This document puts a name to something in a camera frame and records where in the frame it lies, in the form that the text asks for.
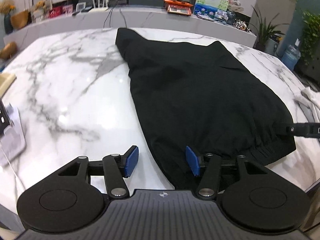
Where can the beige flat box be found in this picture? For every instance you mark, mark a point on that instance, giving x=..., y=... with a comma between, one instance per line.
x=7, y=83

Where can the silver trash can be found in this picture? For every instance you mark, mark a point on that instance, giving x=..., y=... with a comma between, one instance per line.
x=273, y=44

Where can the white marble tv console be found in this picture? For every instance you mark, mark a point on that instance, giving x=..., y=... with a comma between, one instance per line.
x=155, y=20

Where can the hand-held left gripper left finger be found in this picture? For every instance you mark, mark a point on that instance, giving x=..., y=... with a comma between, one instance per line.
x=131, y=161

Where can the dark side cabinet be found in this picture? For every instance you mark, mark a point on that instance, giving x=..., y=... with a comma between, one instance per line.
x=308, y=75

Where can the black and white checkered toy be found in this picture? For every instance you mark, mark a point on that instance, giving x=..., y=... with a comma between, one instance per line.
x=241, y=25

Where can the light grey sweatshirt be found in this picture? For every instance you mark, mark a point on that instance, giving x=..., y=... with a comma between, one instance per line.
x=311, y=100

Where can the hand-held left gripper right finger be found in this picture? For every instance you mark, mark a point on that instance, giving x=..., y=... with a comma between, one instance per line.
x=192, y=161

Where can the brown bread loaf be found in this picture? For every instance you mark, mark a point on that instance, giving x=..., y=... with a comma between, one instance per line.
x=8, y=50

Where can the dark glass jar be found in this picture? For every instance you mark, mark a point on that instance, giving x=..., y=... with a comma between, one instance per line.
x=231, y=18

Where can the blue green tissue box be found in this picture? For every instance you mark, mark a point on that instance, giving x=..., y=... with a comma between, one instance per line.
x=208, y=3

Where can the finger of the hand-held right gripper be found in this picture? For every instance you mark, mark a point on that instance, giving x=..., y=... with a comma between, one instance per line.
x=303, y=130

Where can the golden bowl vase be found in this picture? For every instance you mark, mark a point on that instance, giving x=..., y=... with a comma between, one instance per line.
x=19, y=19

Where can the small white desk clock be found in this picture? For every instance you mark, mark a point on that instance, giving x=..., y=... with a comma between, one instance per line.
x=81, y=7

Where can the long-leaf potted plant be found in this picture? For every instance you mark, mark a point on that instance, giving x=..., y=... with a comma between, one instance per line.
x=265, y=30

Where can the large blue water jug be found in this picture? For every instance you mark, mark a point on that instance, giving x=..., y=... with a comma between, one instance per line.
x=290, y=55

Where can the brown teddy bear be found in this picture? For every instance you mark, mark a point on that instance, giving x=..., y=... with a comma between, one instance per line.
x=39, y=10

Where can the black remote device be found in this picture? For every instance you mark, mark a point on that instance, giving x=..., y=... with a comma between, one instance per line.
x=3, y=117

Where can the small photo card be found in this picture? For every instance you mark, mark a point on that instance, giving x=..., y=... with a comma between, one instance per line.
x=221, y=16

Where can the white wifi router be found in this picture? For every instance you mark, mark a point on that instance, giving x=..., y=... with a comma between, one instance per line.
x=98, y=7

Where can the red gift box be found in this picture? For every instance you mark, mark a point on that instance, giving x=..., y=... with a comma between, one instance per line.
x=67, y=9
x=55, y=12

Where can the flat notebook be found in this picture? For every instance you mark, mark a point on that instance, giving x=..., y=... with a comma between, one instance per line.
x=206, y=17

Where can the round decorative fan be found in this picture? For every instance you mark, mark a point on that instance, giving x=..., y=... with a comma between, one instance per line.
x=235, y=3

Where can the red orange box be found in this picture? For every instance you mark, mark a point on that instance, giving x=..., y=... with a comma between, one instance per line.
x=178, y=7

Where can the green leafy climbing plant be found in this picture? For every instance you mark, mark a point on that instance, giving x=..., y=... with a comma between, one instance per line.
x=311, y=37

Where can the black shorts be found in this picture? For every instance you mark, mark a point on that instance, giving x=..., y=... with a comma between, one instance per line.
x=200, y=92

